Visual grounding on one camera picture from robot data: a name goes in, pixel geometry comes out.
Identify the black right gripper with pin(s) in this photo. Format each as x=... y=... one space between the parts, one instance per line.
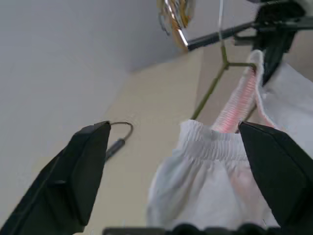
x=278 y=19

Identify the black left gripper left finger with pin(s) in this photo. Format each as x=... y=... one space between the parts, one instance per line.
x=61 y=183

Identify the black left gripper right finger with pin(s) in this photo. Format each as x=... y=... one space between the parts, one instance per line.
x=281 y=176

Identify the white cloth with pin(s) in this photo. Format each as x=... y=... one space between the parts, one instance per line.
x=195 y=183

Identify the black rack bar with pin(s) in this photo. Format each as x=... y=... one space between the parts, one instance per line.
x=212 y=36

